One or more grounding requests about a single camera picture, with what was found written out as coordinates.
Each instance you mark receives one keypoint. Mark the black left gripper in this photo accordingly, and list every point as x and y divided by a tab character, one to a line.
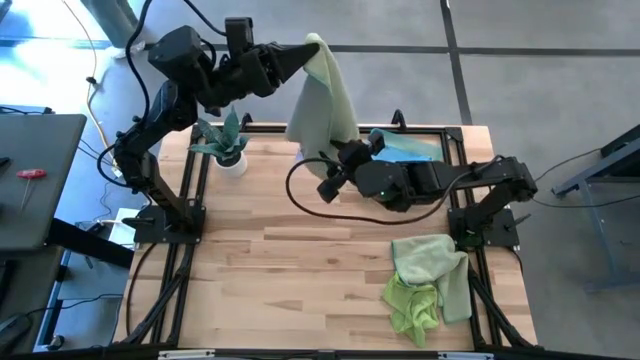
250	72

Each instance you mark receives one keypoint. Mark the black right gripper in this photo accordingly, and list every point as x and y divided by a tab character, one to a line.
356	157

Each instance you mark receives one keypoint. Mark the pale green microfiber towel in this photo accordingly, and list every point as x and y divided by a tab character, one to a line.
435	260
320	110

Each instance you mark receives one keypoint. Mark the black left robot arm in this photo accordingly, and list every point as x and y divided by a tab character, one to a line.
165	110

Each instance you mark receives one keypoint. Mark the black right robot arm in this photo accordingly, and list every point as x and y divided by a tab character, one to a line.
450	177

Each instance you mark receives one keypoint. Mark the lime green microfiber towel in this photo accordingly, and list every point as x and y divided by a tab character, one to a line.
412	305

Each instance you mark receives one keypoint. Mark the translucent green plastic bin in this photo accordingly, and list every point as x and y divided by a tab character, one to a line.
415	142

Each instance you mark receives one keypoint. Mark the snake plant in white pot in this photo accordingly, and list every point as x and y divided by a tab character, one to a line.
225	145

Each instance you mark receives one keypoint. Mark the person's leg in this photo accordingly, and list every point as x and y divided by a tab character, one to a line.
112	22

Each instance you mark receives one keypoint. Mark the grey metal cart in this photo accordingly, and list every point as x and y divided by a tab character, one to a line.
610	165

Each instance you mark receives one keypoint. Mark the dark grey desk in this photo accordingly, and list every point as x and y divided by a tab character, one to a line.
35	175

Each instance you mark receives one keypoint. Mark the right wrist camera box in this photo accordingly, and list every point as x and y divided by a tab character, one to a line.
331	189

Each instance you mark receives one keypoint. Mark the black aluminium table frame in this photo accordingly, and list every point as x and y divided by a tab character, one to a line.
190	165

